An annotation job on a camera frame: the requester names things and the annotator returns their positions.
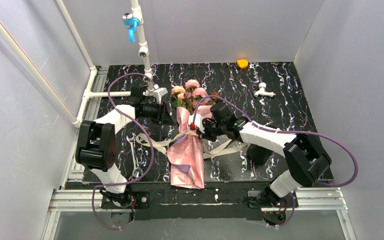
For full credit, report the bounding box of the cream ribbon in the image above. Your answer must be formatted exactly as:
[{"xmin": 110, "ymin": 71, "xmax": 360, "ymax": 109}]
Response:
[{"xmin": 134, "ymin": 130, "xmax": 248, "ymax": 159}]

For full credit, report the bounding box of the pink rose flower bunch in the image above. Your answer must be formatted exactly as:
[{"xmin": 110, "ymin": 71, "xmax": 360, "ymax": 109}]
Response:
[{"xmin": 170, "ymin": 79, "xmax": 217, "ymax": 114}]

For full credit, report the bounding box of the pink bouquet wrapping paper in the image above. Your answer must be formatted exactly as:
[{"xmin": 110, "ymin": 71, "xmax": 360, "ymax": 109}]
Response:
[{"xmin": 167, "ymin": 105, "xmax": 212, "ymax": 189}]

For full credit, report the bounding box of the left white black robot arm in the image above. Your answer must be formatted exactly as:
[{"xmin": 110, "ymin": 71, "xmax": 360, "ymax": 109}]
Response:
[{"xmin": 75, "ymin": 85, "xmax": 175, "ymax": 194}]

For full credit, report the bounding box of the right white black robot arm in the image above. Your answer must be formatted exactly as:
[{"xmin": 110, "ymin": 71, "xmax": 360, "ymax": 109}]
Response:
[{"xmin": 200, "ymin": 101, "xmax": 332, "ymax": 204}]

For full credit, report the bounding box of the black cylindrical vase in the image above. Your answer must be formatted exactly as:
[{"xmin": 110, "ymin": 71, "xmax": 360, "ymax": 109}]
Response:
[{"xmin": 246, "ymin": 124, "xmax": 279, "ymax": 166}]

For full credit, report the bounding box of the white plastic faucet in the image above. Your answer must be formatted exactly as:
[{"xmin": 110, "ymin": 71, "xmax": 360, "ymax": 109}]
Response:
[{"xmin": 254, "ymin": 82, "xmax": 276, "ymax": 98}]

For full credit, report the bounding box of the yellow tape measure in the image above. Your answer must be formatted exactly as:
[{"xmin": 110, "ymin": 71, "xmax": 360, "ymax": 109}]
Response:
[{"xmin": 236, "ymin": 59, "xmax": 249, "ymax": 70}]

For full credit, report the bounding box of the silver combination wrench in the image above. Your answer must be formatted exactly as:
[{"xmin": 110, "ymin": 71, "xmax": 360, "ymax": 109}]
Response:
[{"xmin": 126, "ymin": 133, "xmax": 143, "ymax": 179}]

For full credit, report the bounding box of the white pvc pipe assembly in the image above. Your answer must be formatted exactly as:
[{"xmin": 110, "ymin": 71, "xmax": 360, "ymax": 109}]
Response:
[{"xmin": 0, "ymin": 0, "xmax": 153, "ymax": 128}]

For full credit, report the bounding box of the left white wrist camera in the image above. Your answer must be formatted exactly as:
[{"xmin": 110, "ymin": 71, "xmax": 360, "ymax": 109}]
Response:
[{"xmin": 145, "ymin": 84, "xmax": 168, "ymax": 105}]

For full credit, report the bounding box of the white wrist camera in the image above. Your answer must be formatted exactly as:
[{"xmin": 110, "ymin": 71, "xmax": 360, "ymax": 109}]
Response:
[
  {"xmin": 145, "ymin": 84, "xmax": 168, "ymax": 105},
  {"xmin": 187, "ymin": 113, "xmax": 204, "ymax": 136}
]

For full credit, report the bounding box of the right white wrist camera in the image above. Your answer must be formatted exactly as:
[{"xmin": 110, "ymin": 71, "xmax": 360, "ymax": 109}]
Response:
[{"xmin": 187, "ymin": 113, "xmax": 204, "ymax": 136}]

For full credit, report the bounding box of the aluminium frame rail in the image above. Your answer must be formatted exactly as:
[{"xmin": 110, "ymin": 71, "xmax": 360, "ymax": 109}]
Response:
[{"xmin": 42, "ymin": 186, "xmax": 356, "ymax": 240}]

